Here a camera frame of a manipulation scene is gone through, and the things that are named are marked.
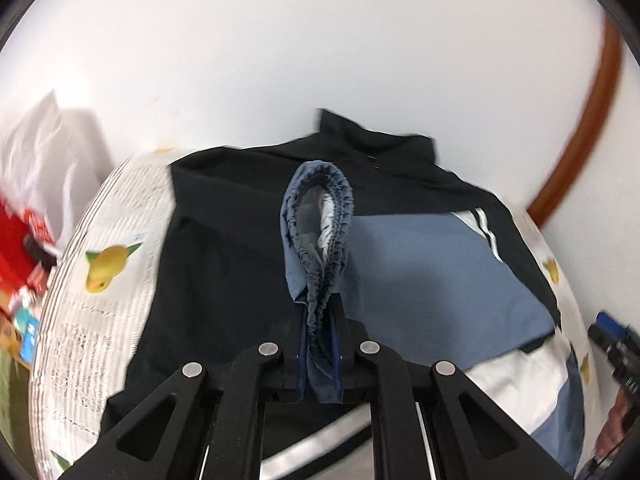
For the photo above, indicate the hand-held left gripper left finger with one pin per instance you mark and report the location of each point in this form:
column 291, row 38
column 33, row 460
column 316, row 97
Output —
column 301, row 360

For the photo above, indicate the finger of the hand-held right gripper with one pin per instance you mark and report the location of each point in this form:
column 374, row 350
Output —
column 607, row 341
column 606, row 319

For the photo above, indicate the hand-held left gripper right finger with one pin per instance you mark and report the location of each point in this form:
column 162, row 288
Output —
column 340, row 365

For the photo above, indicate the black blue white jacket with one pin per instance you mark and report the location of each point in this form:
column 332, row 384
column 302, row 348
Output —
column 225, row 260

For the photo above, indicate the person's right hand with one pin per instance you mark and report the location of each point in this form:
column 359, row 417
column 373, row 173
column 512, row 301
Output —
column 619, row 420

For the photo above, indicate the fruit print bed sheet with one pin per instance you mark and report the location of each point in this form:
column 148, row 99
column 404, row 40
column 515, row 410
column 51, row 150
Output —
column 75, row 335

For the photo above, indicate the colourful box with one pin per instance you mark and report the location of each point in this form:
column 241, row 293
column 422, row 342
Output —
column 22, row 325

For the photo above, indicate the red paper bag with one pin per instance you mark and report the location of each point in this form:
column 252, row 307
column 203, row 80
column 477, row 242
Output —
column 20, row 240

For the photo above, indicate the white plastic bag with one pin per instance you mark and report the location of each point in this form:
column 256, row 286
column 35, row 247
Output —
column 50, row 150

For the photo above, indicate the brown wooden door frame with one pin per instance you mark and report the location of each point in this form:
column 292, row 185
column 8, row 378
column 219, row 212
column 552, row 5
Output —
column 595, row 115

